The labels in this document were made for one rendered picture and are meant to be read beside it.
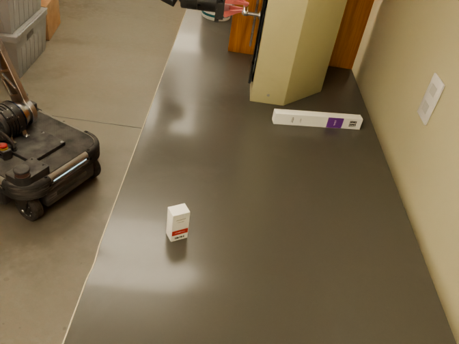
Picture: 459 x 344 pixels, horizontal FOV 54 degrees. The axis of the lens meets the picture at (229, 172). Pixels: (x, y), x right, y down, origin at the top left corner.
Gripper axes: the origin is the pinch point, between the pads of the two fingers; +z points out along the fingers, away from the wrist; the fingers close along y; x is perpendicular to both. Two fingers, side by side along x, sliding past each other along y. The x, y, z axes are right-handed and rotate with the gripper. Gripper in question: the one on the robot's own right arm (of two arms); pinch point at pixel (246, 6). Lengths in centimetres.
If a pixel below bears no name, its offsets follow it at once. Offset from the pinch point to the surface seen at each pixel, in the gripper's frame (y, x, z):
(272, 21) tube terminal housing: 0.5, -11.3, 7.6
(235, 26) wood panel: -16.2, 26.0, -1.0
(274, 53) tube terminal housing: -9.0, -11.4, 9.8
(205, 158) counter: -26, -45, -7
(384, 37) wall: -7, 10, 49
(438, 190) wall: -16, -60, 47
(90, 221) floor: -119, 19, -59
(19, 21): -82, 162, -141
